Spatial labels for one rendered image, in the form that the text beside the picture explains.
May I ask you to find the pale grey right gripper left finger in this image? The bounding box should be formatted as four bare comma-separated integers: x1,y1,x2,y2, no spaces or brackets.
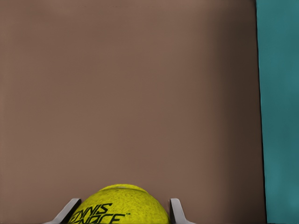
48,198,82,224

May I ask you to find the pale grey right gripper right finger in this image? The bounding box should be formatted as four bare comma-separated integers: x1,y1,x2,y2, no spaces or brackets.
169,197,199,224

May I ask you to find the yellow tennis ball black print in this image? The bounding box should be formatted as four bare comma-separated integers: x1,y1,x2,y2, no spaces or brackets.
69,183,171,224

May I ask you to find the teal box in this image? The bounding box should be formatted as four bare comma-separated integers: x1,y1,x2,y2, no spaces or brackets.
255,0,299,224

